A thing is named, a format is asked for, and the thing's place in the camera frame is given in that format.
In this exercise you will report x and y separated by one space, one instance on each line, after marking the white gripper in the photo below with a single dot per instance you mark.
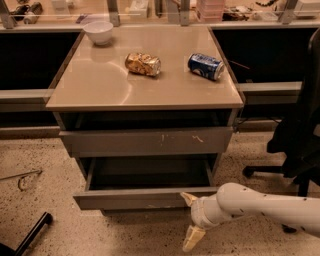
197 212

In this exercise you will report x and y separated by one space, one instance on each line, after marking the grey drawer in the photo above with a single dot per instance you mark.
146 142
145 183

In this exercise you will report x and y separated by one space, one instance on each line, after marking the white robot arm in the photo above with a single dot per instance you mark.
233 201

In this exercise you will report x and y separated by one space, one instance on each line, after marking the grey top drawer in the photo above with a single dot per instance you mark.
146 142

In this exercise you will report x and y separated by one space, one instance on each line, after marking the grey drawer cabinet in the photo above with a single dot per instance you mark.
97 92

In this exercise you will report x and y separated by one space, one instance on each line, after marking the black office chair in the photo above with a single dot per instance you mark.
297 135

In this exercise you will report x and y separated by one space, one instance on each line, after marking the blue soda can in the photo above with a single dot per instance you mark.
205 66

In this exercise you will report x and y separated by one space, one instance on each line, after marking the black chair leg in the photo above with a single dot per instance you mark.
45 219

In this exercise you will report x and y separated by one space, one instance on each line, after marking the white bowl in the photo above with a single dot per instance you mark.
99 32

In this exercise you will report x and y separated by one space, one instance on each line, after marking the pink stacked bins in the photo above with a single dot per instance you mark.
210 11

